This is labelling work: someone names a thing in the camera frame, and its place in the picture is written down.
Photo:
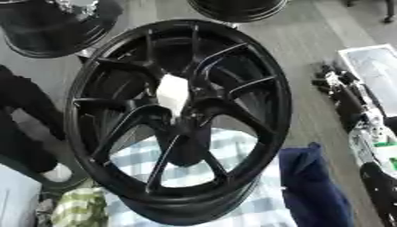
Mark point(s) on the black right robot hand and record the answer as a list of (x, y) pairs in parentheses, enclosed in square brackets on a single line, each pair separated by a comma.
[(347, 102)]

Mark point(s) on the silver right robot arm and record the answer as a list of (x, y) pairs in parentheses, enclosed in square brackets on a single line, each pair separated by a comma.
[(374, 142)]

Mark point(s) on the black round wheel rim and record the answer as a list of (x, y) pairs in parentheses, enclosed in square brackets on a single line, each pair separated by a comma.
[(46, 32), (235, 9)]

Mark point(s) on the white pin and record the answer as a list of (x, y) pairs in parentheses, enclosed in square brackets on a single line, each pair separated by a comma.
[(172, 91)]

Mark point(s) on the black spoked wheel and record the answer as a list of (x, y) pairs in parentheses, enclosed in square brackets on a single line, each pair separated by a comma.
[(176, 204)]

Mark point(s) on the white open box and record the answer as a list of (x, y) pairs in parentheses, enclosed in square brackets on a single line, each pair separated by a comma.
[(376, 68)]

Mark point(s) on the dark blue cloth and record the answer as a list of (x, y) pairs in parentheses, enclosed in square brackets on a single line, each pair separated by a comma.
[(312, 189)]

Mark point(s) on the black chair leg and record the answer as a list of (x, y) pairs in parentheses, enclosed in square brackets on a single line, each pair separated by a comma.
[(388, 11)]

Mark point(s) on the green white checked cloth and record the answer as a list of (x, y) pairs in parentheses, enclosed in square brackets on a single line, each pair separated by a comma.
[(80, 208)]

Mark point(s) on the person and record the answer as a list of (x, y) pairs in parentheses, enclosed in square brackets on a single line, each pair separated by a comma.
[(26, 97)]

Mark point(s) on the pale blue-grey board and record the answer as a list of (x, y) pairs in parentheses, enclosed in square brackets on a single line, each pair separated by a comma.
[(16, 198)]

